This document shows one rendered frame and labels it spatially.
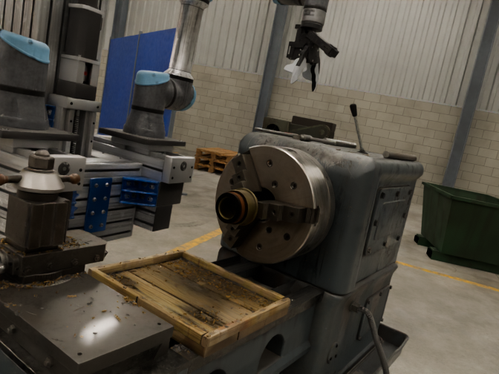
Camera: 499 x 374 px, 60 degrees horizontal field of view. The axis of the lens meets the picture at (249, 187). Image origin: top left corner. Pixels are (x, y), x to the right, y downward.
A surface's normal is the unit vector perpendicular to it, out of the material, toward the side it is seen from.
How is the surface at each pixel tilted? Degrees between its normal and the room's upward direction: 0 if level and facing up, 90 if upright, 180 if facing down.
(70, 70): 90
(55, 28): 90
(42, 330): 0
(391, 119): 90
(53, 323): 0
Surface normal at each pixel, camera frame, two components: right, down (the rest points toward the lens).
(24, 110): 0.62, -0.06
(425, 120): -0.33, 0.09
